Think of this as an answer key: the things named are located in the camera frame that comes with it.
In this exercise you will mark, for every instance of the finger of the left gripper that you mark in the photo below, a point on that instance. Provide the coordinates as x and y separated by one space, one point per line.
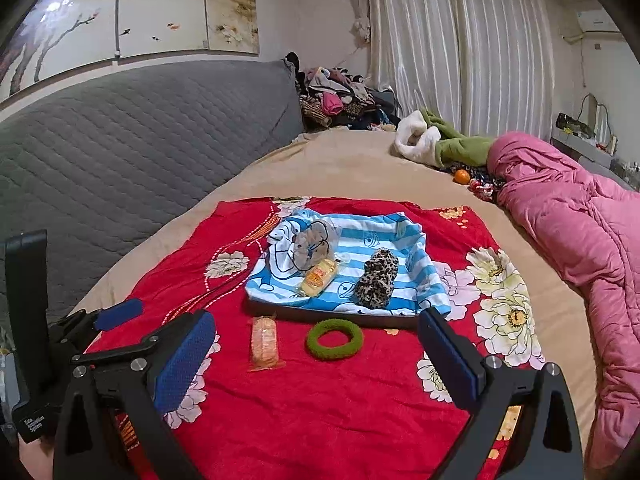
80 329
162 338

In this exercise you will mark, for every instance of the white air conditioner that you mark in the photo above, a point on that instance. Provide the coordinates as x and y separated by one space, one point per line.
596 22

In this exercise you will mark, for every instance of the orange cracker packet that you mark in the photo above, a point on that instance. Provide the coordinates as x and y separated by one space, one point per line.
264 350

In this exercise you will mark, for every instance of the grey quilted headboard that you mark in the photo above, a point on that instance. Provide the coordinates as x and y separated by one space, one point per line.
103 165

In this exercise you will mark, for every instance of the floral wall painting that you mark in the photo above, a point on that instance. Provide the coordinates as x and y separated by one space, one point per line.
61 35

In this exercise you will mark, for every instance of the pile of clothes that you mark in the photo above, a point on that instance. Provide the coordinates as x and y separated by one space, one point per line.
333 97

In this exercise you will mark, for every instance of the red patterned small item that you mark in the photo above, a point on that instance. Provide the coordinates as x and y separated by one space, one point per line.
485 190

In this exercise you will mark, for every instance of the yellow rice cracker packet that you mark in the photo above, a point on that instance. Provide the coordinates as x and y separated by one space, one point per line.
318 278

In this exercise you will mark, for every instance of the grey scrunchie in bag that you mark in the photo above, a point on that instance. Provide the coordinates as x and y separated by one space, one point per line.
313 244

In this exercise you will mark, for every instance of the green white fleece garment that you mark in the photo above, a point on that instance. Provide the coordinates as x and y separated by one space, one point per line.
427 139

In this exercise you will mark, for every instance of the leopard print scrunchie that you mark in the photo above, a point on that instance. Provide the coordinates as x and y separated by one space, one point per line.
376 285

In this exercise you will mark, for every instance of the orange fruit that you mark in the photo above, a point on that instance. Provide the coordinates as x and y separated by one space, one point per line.
462 177

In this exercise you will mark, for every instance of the white striped curtain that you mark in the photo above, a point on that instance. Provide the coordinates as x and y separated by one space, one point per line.
485 66

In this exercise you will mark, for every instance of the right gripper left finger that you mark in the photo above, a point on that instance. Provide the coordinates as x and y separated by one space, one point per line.
88 444

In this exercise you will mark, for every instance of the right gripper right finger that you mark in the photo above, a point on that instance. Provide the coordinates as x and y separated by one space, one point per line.
546 441

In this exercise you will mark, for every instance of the pink quilted duvet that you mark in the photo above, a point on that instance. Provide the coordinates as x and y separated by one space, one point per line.
587 227

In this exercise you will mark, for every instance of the blue striped cloth tray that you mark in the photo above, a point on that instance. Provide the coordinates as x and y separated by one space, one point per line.
275 281

